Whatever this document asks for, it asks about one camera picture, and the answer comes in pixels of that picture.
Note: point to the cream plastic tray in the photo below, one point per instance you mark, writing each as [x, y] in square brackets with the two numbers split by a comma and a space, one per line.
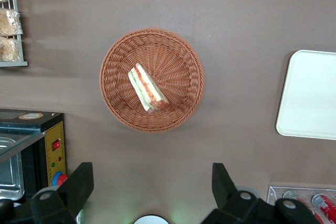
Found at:
[309, 95]

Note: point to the triangular sandwich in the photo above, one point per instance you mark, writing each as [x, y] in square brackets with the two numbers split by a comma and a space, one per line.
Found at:
[147, 87]

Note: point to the round brown wicker basket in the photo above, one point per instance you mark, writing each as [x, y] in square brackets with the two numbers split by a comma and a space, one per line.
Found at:
[178, 64]

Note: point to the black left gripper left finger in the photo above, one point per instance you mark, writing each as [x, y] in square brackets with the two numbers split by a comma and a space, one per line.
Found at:
[65, 197]

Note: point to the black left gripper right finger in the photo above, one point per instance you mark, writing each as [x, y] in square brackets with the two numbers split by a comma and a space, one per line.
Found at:
[231, 203]

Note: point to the clear acrylic bottle rack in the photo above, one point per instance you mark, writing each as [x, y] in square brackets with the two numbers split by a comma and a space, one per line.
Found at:
[273, 193]

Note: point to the steel warmer pan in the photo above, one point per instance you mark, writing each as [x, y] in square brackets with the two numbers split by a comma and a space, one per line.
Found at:
[10, 176]

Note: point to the red cola bottle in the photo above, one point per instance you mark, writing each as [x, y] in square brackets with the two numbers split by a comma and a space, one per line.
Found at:
[328, 207]
[315, 214]

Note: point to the black yellow food warmer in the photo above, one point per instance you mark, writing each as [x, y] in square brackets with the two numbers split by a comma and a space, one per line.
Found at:
[53, 132]

